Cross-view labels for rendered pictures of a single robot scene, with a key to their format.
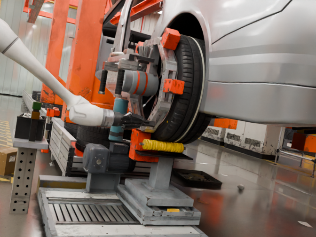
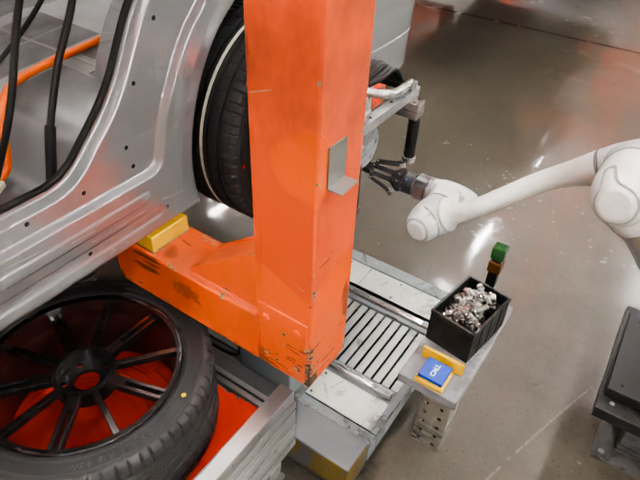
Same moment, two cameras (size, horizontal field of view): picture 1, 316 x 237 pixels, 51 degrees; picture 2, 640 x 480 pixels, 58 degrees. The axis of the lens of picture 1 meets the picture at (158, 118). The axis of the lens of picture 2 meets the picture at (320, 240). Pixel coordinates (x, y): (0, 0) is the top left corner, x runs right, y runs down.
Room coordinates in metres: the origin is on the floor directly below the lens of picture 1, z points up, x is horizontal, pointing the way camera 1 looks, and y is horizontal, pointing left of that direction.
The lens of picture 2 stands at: (2.85, 1.42, 1.71)
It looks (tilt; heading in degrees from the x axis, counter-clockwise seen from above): 39 degrees down; 237
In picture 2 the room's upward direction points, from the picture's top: 3 degrees clockwise
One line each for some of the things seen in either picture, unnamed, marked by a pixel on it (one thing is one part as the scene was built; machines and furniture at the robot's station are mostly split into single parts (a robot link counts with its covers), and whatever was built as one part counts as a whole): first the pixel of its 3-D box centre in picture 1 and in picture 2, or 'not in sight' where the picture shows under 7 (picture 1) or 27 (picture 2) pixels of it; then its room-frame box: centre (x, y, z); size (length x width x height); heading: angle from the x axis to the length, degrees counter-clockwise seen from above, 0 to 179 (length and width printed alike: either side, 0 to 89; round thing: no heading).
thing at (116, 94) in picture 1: (119, 82); (411, 138); (1.75, 0.23, 0.83); 0.04 x 0.04 x 0.16
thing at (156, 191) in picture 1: (160, 173); not in sight; (2.07, -0.07, 0.32); 0.40 x 0.30 x 0.28; 24
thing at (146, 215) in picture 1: (155, 202); not in sight; (2.07, -0.07, 0.13); 0.50 x 0.36 x 0.10; 24
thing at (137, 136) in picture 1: (145, 146); not in sight; (2.02, 0.05, 0.48); 0.16 x 0.12 x 0.17; 114
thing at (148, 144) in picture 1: (163, 146); not in sight; (1.94, -0.06, 0.51); 0.29 x 0.06 x 0.06; 114
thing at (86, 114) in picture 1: (85, 114); (451, 201); (1.66, 0.36, 0.64); 0.16 x 0.13 x 0.11; 114
